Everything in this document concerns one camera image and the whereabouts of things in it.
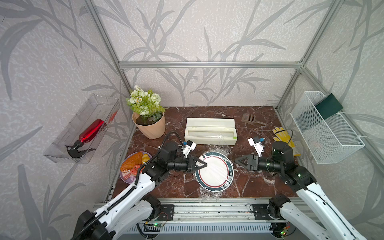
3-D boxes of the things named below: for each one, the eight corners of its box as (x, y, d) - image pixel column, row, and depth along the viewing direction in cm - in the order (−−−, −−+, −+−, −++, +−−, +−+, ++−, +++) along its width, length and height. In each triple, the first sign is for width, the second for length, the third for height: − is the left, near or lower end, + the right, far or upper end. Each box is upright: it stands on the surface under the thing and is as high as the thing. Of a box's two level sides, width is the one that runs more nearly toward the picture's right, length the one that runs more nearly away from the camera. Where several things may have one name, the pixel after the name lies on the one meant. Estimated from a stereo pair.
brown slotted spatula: (241, 121, 115) (241, 119, 113) (242, 114, 120) (242, 112, 118) (265, 126, 111) (266, 124, 110) (265, 119, 116) (266, 117, 114)
